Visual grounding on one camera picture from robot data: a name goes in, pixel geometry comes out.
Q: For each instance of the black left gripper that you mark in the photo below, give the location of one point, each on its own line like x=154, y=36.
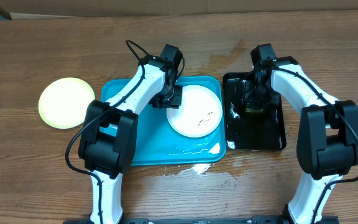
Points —
x=174, y=103

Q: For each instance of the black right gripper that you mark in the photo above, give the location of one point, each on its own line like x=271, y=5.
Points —
x=251, y=99

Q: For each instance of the green and yellow sponge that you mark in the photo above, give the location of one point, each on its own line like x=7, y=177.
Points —
x=253, y=109

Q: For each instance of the white plate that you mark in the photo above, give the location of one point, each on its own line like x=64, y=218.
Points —
x=199, y=114

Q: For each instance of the yellow plate with sauce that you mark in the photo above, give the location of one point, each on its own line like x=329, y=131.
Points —
x=64, y=102

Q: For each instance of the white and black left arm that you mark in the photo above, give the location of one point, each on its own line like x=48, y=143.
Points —
x=108, y=137

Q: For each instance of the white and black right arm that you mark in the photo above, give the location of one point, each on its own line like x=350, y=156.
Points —
x=327, y=147

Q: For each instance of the black tray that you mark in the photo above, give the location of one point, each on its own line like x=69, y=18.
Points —
x=250, y=131

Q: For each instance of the teal plastic tray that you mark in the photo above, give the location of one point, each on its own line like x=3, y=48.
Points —
x=159, y=144

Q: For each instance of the black mounting rail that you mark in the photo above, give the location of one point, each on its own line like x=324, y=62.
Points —
x=253, y=220

